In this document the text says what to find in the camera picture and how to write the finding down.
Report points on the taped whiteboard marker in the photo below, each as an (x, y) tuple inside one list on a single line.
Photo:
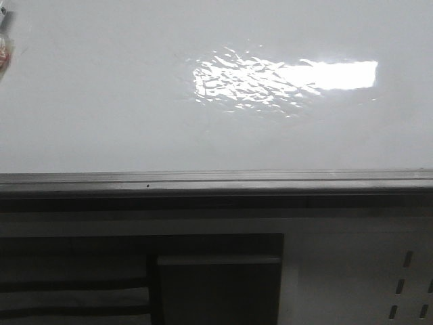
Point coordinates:
[(7, 44)]

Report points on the white whiteboard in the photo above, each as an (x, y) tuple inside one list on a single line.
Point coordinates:
[(216, 98)]

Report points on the white perforated metal panel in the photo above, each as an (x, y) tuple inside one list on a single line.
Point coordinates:
[(372, 271)]

